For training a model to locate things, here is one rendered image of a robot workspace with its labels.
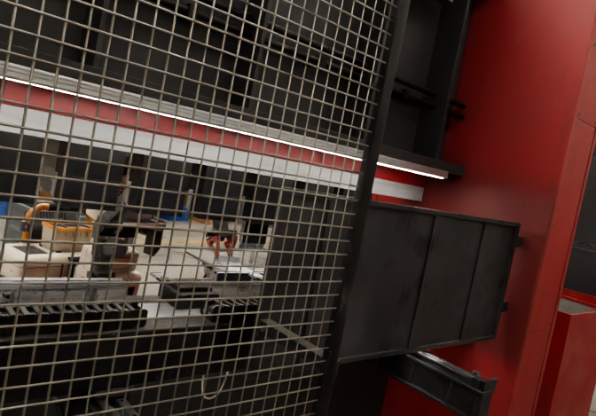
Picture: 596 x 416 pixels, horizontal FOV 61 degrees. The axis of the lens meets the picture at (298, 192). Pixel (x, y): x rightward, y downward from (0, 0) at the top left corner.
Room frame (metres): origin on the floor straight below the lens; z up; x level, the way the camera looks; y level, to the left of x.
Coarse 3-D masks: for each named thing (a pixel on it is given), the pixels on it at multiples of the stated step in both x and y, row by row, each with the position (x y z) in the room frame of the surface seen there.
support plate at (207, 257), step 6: (186, 252) 1.86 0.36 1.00; (192, 252) 1.86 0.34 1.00; (198, 252) 1.88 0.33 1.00; (204, 252) 1.90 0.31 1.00; (210, 252) 1.92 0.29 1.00; (222, 252) 1.97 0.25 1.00; (198, 258) 1.79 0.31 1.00; (204, 258) 1.79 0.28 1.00; (210, 258) 1.81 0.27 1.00; (246, 264) 1.83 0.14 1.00; (216, 270) 1.69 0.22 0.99; (222, 270) 1.67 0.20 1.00; (228, 270) 1.69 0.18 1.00; (252, 270) 1.76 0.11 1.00; (258, 270) 1.78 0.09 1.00
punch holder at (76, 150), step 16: (64, 144) 1.29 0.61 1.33; (80, 144) 1.28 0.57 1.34; (64, 160) 1.27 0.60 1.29; (96, 160) 1.31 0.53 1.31; (112, 160) 1.34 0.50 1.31; (80, 176) 1.29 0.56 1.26; (96, 176) 1.31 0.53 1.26; (112, 176) 1.34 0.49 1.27; (64, 192) 1.27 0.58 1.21; (80, 192) 1.29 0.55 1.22; (96, 192) 1.32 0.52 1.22; (112, 192) 1.35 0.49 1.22; (96, 208) 1.32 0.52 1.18; (112, 208) 1.35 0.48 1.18
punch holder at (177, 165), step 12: (144, 156) 1.39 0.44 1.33; (156, 168) 1.42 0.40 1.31; (168, 168) 1.44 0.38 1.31; (180, 168) 1.47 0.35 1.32; (132, 180) 1.43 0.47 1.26; (144, 180) 1.40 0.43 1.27; (156, 180) 1.42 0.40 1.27; (168, 180) 1.45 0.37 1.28; (180, 180) 1.47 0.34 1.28; (132, 192) 1.43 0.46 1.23; (156, 192) 1.43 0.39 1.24; (168, 192) 1.45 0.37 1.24; (132, 204) 1.42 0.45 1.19; (144, 204) 1.41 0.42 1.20; (156, 204) 1.43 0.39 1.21; (168, 204) 1.46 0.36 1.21; (180, 204) 1.48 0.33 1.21; (180, 216) 1.49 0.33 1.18
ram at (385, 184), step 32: (32, 96) 1.20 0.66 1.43; (64, 96) 1.24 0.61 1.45; (0, 128) 1.16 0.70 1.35; (64, 128) 1.25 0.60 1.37; (96, 128) 1.30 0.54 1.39; (128, 128) 1.36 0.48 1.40; (160, 128) 1.41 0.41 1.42; (192, 128) 1.48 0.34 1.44; (192, 160) 1.49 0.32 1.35; (224, 160) 1.56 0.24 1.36; (256, 160) 1.64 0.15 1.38; (288, 160) 1.73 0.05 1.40; (320, 160) 1.82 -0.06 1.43; (352, 160) 1.93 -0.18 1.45; (384, 192) 2.07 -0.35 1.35; (416, 192) 2.21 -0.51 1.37
